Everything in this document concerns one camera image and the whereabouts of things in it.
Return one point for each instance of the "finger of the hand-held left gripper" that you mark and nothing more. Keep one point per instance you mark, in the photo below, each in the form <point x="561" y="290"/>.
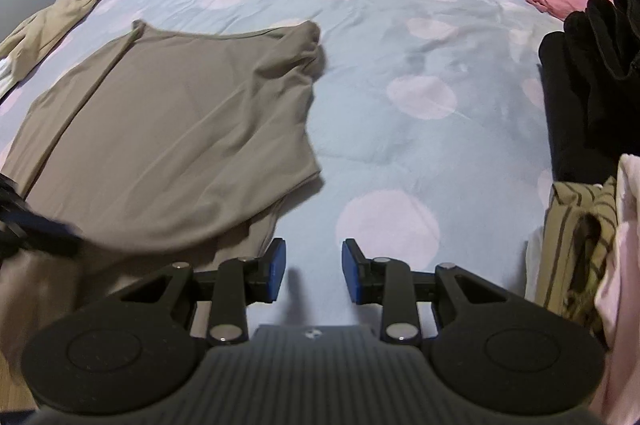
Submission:
<point x="50" y="230"/>

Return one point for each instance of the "blue dotted bed blanket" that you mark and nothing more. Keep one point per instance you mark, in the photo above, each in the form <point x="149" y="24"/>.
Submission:
<point x="400" y="30"/>

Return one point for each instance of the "taupe shirt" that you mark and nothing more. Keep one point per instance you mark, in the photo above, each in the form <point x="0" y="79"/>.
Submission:
<point x="175" y="130"/>

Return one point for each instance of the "olive striped garment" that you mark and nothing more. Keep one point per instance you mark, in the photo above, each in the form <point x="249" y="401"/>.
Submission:
<point x="565" y="225"/>

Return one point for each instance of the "pale pink garment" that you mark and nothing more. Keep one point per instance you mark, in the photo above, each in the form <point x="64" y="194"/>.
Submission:
<point x="625" y="280"/>

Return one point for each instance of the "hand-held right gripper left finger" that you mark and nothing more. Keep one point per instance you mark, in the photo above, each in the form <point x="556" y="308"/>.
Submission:
<point x="278" y="267"/>

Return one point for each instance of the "beige pants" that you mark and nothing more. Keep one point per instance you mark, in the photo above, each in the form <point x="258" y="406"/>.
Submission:
<point x="50" y="20"/>

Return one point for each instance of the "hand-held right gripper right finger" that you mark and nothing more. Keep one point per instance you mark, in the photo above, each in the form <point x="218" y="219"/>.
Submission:
<point x="349" y="272"/>

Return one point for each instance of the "black garment pile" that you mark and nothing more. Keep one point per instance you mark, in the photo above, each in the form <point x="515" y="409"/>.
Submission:
<point x="575" y="105"/>

